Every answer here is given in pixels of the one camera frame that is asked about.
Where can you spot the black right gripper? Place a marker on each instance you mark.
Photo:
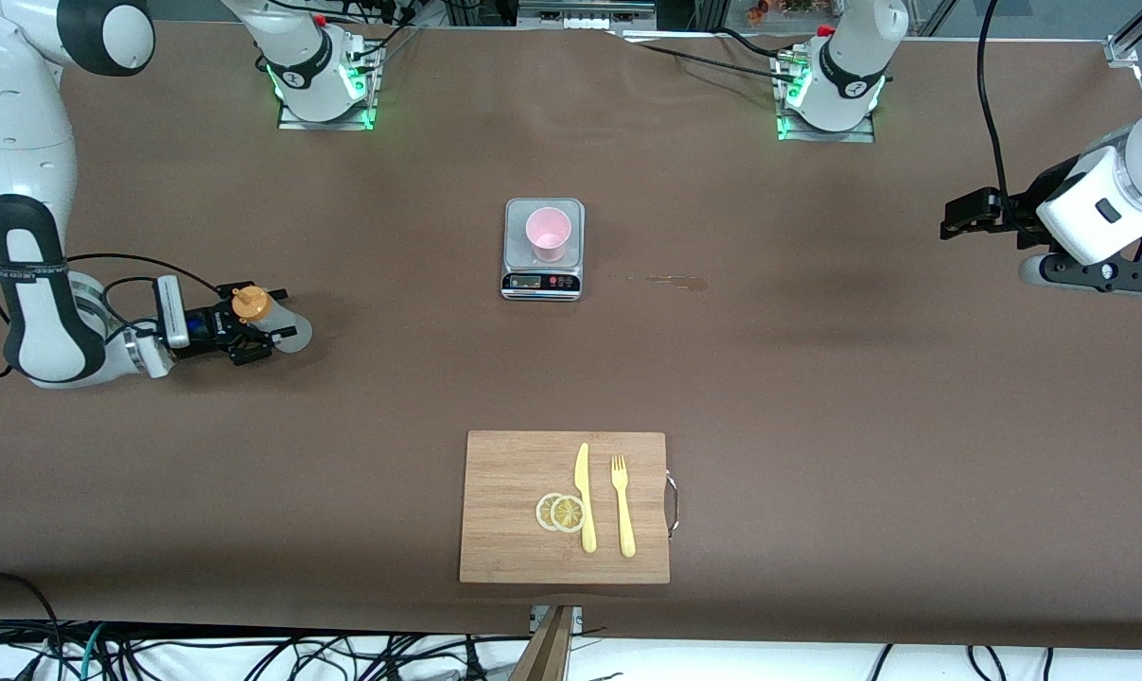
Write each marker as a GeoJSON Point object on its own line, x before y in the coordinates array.
{"type": "Point", "coordinates": [217, 327]}

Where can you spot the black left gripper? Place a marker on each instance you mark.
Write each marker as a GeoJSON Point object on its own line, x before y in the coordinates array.
{"type": "Point", "coordinates": [1017, 210]}

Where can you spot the clear sauce bottle orange cap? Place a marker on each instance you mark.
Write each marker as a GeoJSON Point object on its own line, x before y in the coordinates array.
{"type": "Point", "coordinates": [249, 305]}

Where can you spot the pink plastic cup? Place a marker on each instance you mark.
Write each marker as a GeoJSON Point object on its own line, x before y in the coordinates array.
{"type": "Point", "coordinates": [547, 232]}

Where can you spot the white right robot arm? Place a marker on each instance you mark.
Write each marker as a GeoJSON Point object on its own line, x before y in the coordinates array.
{"type": "Point", "coordinates": [12, 123]}

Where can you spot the silver digital kitchen scale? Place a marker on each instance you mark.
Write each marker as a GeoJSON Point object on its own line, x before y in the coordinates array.
{"type": "Point", "coordinates": [517, 227]}

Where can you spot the brown table cover sheet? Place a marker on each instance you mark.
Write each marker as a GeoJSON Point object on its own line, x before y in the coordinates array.
{"type": "Point", "coordinates": [816, 492]}

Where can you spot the wooden cutting board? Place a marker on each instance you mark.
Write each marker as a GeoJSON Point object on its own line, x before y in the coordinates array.
{"type": "Point", "coordinates": [504, 511]}

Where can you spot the lemon slice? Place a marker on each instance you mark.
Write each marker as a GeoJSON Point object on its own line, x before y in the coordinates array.
{"type": "Point", "coordinates": [568, 514]}
{"type": "Point", "coordinates": [542, 512]}

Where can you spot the yellow plastic knife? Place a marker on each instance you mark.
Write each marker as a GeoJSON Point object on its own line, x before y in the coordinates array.
{"type": "Point", "coordinates": [583, 482]}

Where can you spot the white power strip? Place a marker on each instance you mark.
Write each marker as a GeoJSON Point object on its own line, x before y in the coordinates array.
{"type": "Point", "coordinates": [594, 22]}

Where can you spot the yellow plastic fork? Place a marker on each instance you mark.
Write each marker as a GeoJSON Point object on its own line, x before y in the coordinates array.
{"type": "Point", "coordinates": [624, 520]}

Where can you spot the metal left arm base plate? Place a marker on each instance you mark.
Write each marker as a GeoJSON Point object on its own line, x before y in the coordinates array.
{"type": "Point", "coordinates": [835, 137]}

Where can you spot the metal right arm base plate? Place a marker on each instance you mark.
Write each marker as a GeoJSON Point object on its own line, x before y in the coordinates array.
{"type": "Point", "coordinates": [325, 125]}

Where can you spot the aluminium frame profile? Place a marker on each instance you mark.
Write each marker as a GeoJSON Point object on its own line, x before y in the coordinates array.
{"type": "Point", "coordinates": [1121, 52]}

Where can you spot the metal table bracket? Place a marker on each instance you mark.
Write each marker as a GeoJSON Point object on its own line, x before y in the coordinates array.
{"type": "Point", "coordinates": [535, 617]}

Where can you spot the wooden post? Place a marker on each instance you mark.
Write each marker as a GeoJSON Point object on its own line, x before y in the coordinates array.
{"type": "Point", "coordinates": [547, 657]}

